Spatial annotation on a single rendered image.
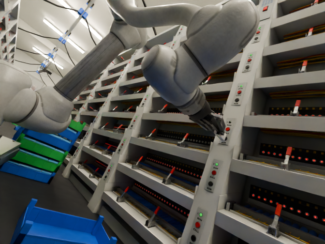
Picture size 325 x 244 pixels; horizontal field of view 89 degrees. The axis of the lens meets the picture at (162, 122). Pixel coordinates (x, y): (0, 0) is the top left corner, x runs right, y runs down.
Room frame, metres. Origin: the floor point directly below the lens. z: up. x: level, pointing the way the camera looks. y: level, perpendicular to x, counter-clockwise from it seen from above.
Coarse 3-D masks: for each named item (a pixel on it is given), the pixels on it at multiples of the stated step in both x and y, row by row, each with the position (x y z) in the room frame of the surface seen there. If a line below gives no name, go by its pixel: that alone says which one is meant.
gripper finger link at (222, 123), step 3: (219, 114) 0.48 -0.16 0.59; (222, 114) 0.47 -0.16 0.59; (222, 117) 0.49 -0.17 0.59; (219, 120) 0.47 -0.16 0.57; (222, 120) 0.50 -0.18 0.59; (219, 123) 0.50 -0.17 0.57; (222, 123) 0.51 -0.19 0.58; (219, 126) 0.52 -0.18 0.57; (222, 126) 0.52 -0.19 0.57; (225, 126) 0.55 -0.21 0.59; (222, 129) 0.53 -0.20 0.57; (222, 132) 0.55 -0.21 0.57
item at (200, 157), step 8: (136, 136) 1.16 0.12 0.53; (152, 136) 1.24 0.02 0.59; (136, 144) 1.08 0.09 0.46; (144, 144) 1.02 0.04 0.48; (152, 144) 0.96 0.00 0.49; (160, 144) 0.91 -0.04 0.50; (192, 144) 0.96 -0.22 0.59; (200, 144) 0.92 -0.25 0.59; (168, 152) 0.85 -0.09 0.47; (176, 152) 0.81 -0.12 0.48; (184, 152) 0.77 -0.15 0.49; (192, 152) 0.74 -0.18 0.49; (200, 152) 0.70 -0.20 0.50; (200, 160) 0.70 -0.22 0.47
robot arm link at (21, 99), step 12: (0, 60) 0.58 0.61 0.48; (0, 72) 0.56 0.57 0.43; (12, 72) 0.58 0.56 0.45; (24, 72) 0.62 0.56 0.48; (0, 84) 0.57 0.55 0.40; (12, 84) 0.59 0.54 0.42; (24, 84) 0.62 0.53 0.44; (0, 96) 0.58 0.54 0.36; (12, 96) 0.61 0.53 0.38; (24, 96) 0.64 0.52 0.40; (36, 96) 0.69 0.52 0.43; (0, 108) 0.61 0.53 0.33; (12, 108) 0.63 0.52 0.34; (24, 108) 0.66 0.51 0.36; (0, 120) 0.64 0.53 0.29; (12, 120) 0.68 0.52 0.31
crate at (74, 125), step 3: (72, 120) 1.24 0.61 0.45; (72, 123) 1.25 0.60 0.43; (75, 123) 1.26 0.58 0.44; (78, 123) 1.27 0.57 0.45; (84, 123) 1.29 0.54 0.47; (69, 126) 1.24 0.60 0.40; (72, 126) 1.25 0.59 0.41; (75, 126) 1.26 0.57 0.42; (78, 126) 1.28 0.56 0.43; (81, 126) 1.29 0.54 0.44; (84, 126) 1.30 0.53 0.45; (75, 129) 1.27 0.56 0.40; (78, 129) 1.28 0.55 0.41; (81, 129) 1.29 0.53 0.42
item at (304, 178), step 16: (240, 160) 0.59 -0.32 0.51; (256, 160) 0.60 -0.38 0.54; (272, 160) 0.55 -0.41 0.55; (288, 160) 0.49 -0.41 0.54; (304, 160) 0.57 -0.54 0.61; (320, 160) 0.53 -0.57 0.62; (256, 176) 0.54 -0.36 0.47; (272, 176) 0.50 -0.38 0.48; (288, 176) 0.47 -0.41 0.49; (304, 176) 0.44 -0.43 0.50; (320, 176) 0.44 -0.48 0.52; (320, 192) 0.42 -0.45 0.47
